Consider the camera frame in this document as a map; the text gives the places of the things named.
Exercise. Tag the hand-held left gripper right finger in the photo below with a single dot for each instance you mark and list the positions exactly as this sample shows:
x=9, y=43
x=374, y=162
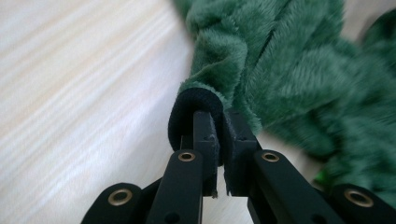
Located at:
x=274, y=186

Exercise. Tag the green plush garment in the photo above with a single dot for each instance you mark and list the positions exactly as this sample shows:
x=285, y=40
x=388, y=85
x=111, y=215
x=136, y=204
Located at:
x=295, y=77

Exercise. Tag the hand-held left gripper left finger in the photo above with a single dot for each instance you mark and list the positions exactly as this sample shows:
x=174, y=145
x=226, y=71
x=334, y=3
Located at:
x=183, y=186

